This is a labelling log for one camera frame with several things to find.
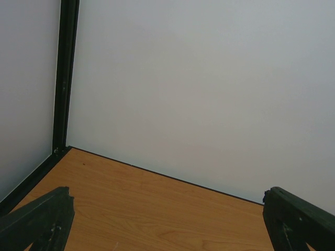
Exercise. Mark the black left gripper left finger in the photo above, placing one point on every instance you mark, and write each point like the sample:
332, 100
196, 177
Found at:
42, 224

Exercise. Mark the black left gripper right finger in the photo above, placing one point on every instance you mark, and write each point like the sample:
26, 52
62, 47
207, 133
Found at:
295, 224

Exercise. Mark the black aluminium frame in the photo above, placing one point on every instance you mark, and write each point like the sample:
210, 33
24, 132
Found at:
37, 56

